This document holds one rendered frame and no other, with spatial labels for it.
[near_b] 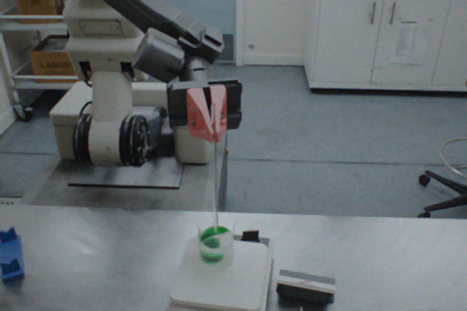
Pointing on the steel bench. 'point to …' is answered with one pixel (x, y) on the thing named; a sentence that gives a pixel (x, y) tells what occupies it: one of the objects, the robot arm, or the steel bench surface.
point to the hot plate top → (222, 279)
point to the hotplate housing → (226, 309)
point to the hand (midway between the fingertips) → (214, 134)
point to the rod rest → (11, 255)
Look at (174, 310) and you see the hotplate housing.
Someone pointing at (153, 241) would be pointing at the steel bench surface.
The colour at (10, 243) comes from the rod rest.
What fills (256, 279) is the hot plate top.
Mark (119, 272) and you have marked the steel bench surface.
